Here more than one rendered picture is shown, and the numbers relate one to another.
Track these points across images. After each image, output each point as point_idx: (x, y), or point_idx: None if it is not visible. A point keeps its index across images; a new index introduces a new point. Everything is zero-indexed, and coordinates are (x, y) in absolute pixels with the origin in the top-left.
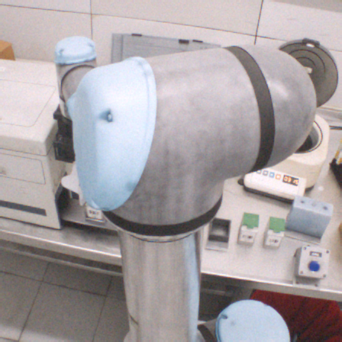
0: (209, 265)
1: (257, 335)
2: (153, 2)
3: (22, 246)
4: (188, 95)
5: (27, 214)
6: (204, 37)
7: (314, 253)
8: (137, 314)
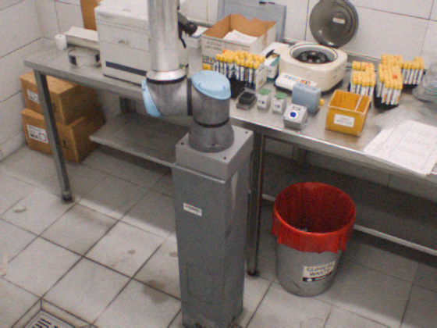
0: (233, 113)
1: (211, 79)
2: None
3: (140, 150)
4: None
5: (137, 76)
6: (276, 0)
7: (295, 108)
8: (150, 33)
